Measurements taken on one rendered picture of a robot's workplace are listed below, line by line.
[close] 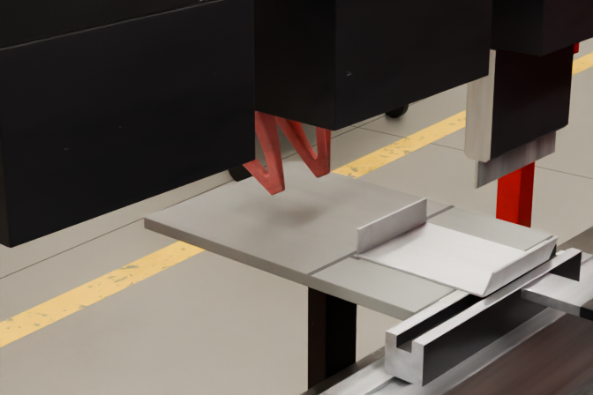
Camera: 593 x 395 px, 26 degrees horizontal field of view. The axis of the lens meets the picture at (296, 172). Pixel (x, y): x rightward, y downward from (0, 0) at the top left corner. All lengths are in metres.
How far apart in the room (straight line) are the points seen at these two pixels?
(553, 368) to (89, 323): 2.28
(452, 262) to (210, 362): 2.03
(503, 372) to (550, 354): 0.06
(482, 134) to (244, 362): 2.13
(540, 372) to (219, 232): 0.26
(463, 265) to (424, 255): 0.03
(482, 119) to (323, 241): 0.19
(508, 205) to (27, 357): 1.14
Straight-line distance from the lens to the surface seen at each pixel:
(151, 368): 2.92
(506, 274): 0.89
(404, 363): 0.83
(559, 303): 0.88
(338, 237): 0.97
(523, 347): 0.90
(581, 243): 1.32
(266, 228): 0.99
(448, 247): 0.96
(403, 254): 0.94
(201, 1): 0.56
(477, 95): 0.83
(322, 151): 1.02
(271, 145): 0.97
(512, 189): 2.90
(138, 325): 3.11
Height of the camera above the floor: 1.37
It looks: 20 degrees down
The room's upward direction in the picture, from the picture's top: straight up
